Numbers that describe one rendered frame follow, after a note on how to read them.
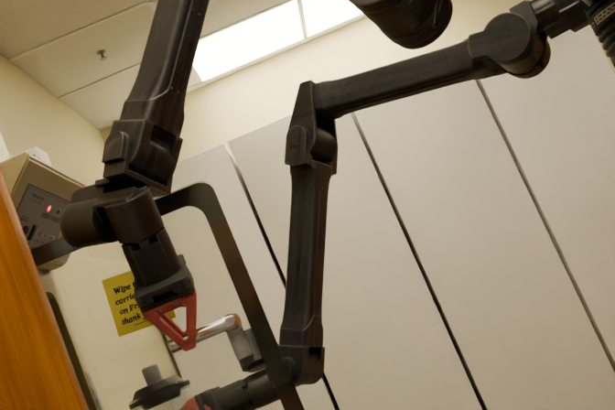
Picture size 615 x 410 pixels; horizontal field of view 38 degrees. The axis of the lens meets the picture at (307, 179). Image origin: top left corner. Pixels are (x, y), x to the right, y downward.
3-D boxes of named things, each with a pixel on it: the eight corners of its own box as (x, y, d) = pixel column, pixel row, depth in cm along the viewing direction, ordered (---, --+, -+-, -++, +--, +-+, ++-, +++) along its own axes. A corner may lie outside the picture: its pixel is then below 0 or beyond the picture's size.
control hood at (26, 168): (-31, 255, 115) (-56, 185, 117) (52, 271, 147) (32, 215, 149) (52, 220, 115) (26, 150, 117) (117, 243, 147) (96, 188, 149)
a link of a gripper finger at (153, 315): (165, 367, 107) (134, 298, 105) (163, 345, 114) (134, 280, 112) (218, 345, 108) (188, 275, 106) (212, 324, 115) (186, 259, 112)
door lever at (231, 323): (175, 358, 114) (167, 339, 115) (244, 329, 115) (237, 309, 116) (170, 358, 109) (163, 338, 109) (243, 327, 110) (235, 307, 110)
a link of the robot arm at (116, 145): (125, 126, 105) (176, 152, 112) (59, 144, 111) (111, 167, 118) (112, 224, 101) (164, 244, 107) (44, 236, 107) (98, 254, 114)
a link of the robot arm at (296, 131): (310, 124, 150) (342, 136, 159) (282, 125, 153) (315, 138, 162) (295, 387, 143) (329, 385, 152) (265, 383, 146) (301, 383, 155)
